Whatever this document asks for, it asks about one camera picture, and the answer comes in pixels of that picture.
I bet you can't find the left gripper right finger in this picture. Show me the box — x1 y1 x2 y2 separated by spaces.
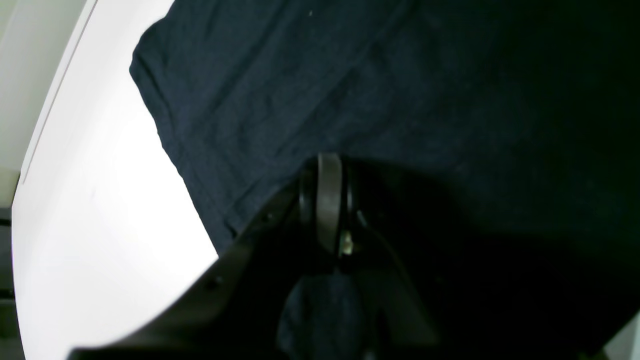
317 153 441 360

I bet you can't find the black T-shirt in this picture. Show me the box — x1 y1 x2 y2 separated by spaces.
129 0 639 360

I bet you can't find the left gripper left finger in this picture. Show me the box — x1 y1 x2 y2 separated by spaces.
69 175 317 360

